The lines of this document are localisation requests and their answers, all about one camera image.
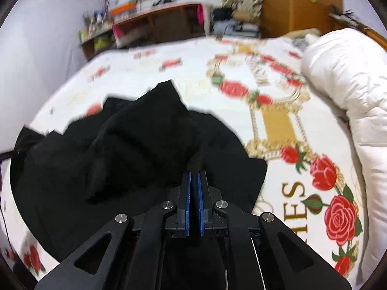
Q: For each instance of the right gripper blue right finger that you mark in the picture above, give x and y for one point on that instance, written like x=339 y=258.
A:
x=204 y=203

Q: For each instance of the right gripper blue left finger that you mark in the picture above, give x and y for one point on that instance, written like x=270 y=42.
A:
x=183 y=204

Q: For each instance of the black coat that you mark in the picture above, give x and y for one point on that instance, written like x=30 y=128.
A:
x=101 y=198

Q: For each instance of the pile of clothes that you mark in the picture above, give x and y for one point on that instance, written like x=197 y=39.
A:
x=224 y=24

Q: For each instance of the rose print bed sheet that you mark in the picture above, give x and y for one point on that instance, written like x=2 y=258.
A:
x=256 y=88

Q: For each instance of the wooden desk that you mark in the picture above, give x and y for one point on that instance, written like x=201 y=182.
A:
x=163 y=24

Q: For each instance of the wooden shelf with items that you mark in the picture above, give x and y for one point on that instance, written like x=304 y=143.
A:
x=97 y=36

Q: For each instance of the white folded duvet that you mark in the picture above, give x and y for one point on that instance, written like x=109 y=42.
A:
x=350 y=68

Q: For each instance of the orange storage box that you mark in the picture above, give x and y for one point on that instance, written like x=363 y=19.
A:
x=128 y=7

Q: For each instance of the orange wooden wardrobe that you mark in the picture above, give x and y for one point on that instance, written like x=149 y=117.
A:
x=279 y=17

